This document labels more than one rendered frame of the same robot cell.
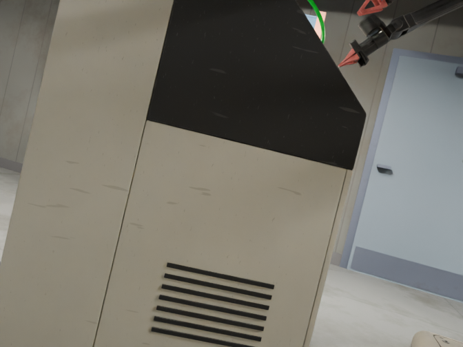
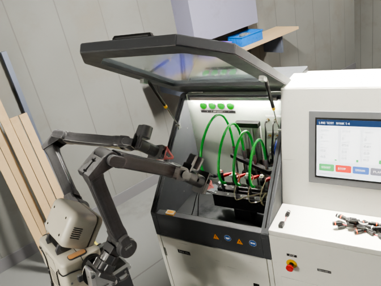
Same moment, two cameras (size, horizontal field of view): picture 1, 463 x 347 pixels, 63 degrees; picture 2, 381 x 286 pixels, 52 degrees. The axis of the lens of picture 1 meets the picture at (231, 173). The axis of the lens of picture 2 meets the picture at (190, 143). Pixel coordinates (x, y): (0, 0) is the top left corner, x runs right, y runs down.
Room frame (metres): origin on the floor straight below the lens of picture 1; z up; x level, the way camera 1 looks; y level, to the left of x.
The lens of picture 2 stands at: (2.48, -1.55, 2.18)
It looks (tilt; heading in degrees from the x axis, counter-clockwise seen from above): 25 degrees down; 130
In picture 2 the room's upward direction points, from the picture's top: 12 degrees counter-clockwise
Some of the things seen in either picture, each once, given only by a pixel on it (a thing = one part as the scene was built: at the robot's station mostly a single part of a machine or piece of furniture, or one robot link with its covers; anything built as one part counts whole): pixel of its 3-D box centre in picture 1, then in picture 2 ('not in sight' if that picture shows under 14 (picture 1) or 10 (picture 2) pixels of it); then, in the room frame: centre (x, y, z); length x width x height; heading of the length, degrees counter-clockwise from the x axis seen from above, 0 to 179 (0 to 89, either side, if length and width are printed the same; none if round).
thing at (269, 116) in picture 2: not in sight; (276, 136); (1.60, 0.25, 1.20); 0.13 x 0.03 x 0.31; 5
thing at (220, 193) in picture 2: not in sight; (245, 204); (1.50, -0.02, 0.91); 0.34 x 0.10 x 0.15; 5
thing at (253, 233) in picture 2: not in sight; (208, 231); (1.40, -0.27, 0.87); 0.62 x 0.04 x 0.16; 5
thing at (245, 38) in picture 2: not in sight; (245, 37); (0.31, 2.36, 1.27); 0.35 x 0.24 x 0.11; 75
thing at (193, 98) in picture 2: not in sight; (231, 98); (1.36, 0.23, 1.43); 0.54 x 0.03 x 0.02; 5
